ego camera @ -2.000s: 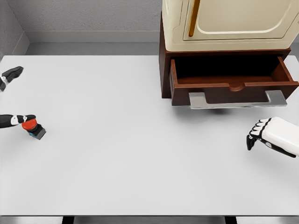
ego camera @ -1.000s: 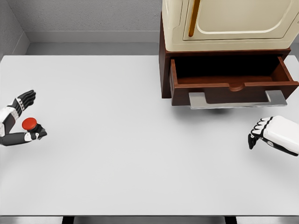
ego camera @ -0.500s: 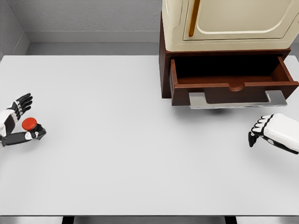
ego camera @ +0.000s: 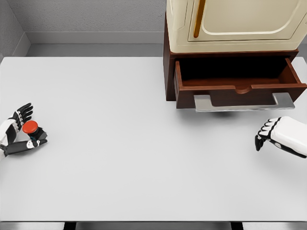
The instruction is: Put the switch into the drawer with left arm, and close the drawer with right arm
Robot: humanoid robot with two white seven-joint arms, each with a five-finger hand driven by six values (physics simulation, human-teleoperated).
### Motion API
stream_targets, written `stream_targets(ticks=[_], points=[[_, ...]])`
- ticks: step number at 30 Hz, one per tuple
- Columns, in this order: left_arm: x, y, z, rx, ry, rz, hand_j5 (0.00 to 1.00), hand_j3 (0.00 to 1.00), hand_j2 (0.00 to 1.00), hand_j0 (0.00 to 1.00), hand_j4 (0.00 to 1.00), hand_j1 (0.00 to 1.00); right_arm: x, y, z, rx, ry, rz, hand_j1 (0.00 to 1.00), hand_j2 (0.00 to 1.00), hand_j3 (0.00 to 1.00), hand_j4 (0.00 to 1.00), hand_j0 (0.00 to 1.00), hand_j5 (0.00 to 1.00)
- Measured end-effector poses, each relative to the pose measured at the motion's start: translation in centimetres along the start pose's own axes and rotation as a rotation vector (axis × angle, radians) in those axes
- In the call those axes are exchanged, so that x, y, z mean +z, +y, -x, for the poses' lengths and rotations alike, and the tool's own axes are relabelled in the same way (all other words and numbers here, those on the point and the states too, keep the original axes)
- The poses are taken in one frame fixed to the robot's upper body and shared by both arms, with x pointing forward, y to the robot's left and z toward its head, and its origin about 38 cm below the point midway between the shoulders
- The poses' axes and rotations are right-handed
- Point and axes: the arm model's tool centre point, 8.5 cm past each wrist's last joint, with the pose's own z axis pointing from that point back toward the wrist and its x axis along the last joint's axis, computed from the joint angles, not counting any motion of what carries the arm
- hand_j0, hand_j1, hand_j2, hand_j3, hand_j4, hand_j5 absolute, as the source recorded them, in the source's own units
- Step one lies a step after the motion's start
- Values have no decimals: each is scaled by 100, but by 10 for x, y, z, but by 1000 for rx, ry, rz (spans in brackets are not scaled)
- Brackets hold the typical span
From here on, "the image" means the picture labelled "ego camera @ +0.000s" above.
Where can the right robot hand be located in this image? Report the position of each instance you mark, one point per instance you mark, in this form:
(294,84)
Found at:
(285,134)

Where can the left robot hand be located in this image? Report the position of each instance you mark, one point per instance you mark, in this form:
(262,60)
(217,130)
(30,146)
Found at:
(10,130)

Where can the red push-button switch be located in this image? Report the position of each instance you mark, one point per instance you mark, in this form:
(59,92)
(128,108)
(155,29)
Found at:
(30,128)

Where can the brown wooden drawer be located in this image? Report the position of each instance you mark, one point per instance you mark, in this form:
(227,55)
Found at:
(237,91)

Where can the cream appliance with door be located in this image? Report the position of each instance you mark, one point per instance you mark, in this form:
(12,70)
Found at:
(237,21)

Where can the brown wooden cabinet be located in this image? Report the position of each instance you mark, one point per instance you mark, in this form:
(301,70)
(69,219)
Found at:
(169,72)

